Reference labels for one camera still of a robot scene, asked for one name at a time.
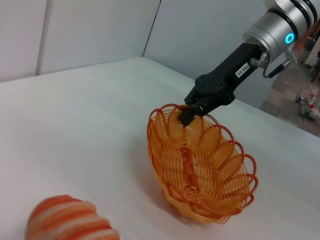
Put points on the orange striped bread loaf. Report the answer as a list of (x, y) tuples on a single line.
[(72, 220)]

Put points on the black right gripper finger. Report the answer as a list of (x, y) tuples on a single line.
[(187, 117), (192, 97)]

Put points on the background floor equipment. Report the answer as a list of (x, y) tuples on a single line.
[(306, 106)]

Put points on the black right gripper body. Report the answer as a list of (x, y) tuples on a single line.
[(232, 72)]

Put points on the orange woven plastic basket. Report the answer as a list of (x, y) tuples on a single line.
[(200, 170)]

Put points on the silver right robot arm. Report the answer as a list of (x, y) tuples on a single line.
[(280, 22)]

